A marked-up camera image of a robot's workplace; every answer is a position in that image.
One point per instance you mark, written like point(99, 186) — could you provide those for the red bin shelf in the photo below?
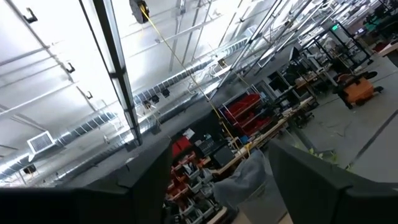
point(245, 109)

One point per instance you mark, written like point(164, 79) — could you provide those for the long wooden workbench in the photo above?
point(270, 133)

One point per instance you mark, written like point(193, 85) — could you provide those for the blue denim baseball cap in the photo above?
point(242, 180)

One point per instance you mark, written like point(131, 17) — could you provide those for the red and white bin rack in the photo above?
point(186, 193)

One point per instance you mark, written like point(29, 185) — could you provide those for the white ceiling air vent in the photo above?
point(41, 142)

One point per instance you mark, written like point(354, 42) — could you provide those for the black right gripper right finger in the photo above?
point(320, 196)

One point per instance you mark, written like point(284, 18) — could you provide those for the small green potted plant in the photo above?
point(311, 152)

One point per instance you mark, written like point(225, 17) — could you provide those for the orange shop vacuum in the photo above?
point(357, 90)

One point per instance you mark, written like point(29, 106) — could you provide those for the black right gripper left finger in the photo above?
point(124, 196)

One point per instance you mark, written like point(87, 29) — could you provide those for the silver ventilation duct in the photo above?
point(93, 121)

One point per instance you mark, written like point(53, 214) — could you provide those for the black aluminium rig frame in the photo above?
point(129, 115)

